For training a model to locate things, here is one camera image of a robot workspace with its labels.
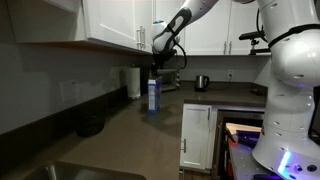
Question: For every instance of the black monitor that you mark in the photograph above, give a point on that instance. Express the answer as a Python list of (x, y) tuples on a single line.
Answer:
[(315, 116)]

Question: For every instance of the white paper towel roll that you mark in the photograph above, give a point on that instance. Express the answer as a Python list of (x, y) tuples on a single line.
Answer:
[(134, 83)]

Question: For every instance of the light wooden board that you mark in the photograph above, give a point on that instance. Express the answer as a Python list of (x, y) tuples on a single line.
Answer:
[(243, 127)]

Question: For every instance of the white cabinet panel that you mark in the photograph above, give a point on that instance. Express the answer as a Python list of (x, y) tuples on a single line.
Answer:
[(110, 20)]

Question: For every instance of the black round object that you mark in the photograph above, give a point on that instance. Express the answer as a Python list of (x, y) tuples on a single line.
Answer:
[(90, 125)]

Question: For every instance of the white wall switch plate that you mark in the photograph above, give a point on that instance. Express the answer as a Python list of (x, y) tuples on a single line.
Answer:
[(69, 90)]

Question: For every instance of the small white wall outlet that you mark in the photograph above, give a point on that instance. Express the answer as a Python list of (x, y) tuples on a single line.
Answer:
[(230, 73)]

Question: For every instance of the silver toaster oven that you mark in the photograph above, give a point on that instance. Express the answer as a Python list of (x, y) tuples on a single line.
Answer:
[(170, 80)]

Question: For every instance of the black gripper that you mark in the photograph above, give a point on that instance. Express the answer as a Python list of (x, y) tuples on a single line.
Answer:
[(164, 58)]

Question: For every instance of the blue cardboard box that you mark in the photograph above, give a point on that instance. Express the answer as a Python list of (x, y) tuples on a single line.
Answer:
[(154, 96)]

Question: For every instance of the perforated metal robot table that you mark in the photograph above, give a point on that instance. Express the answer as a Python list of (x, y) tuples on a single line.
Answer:
[(241, 163)]

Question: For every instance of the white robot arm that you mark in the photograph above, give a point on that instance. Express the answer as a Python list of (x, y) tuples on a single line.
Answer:
[(293, 66)]

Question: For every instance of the steel electric kettle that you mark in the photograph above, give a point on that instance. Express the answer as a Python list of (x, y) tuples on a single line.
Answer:
[(201, 83)]

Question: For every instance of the steel sink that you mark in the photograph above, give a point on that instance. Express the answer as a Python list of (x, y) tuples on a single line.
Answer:
[(83, 172)]

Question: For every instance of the white lower cabinet door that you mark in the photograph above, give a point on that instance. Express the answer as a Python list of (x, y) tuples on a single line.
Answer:
[(197, 136)]

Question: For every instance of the white upper cabinet row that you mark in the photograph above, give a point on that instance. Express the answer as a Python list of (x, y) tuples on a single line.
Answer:
[(213, 26)]

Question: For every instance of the black camera on stand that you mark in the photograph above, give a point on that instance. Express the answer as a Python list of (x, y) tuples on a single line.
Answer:
[(252, 36)]

